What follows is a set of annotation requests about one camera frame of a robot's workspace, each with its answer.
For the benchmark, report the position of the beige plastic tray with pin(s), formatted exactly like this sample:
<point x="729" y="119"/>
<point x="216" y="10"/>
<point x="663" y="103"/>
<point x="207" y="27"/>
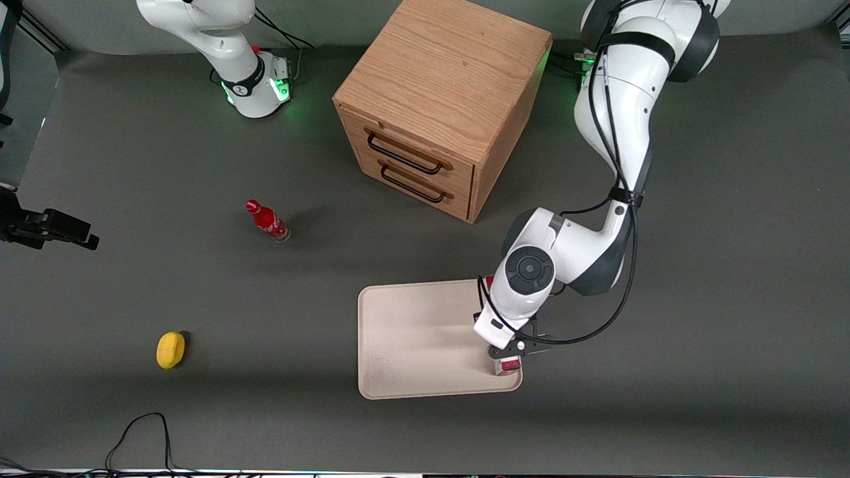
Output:
<point x="412" y="338"/>

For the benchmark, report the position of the wooden drawer cabinet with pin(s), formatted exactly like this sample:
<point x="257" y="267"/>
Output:
<point x="451" y="73"/>

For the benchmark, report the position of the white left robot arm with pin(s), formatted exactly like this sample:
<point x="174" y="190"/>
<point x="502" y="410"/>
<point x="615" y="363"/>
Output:
<point x="617" y="99"/>

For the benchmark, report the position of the wooden drawer front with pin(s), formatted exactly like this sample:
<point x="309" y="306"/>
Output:
<point x="458" y="202"/>
<point x="458" y="174"/>

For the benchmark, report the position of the yellow lemon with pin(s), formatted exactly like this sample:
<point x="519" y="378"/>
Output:
<point x="170" y="350"/>

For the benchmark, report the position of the black frame rail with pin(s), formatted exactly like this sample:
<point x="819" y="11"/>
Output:
<point x="43" y="34"/>
<point x="843" y="26"/>

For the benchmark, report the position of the red cookie box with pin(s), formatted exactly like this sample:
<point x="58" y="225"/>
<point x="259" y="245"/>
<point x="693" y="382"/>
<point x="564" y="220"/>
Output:
<point x="510" y="366"/>

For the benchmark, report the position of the red cola bottle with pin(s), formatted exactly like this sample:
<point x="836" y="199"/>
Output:
<point x="267" y="221"/>

